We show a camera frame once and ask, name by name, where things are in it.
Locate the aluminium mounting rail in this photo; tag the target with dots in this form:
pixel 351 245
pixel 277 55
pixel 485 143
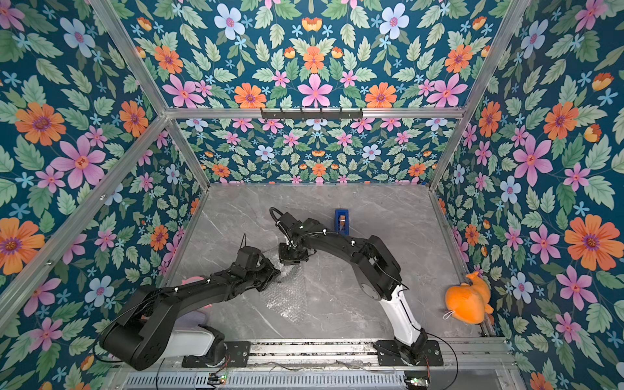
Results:
pixel 489 353

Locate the pink round object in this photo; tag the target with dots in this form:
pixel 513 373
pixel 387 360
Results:
pixel 192 281

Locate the black hook rack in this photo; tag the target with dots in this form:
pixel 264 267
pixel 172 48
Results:
pixel 310 114

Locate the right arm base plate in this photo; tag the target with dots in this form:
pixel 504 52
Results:
pixel 390 353

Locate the blue tape dispenser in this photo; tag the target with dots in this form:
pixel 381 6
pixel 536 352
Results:
pixel 341 221

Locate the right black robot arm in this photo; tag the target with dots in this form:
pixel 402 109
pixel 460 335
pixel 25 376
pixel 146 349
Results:
pixel 377 272

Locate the orange plush toy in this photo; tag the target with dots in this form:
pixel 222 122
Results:
pixel 469 302

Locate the clear bubble wrap sheet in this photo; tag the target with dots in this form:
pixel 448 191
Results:
pixel 287 294

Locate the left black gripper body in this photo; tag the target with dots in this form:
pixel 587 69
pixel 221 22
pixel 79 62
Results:
pixel 261 276

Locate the white ventilation grille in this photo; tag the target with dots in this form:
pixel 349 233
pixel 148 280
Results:
pixel 267 380

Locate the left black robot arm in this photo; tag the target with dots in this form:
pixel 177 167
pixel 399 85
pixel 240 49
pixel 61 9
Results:
pixel 147 330

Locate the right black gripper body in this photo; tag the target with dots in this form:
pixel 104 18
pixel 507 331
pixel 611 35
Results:
pixel 290 252

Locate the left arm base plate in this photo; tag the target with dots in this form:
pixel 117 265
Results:
pixel 234 353

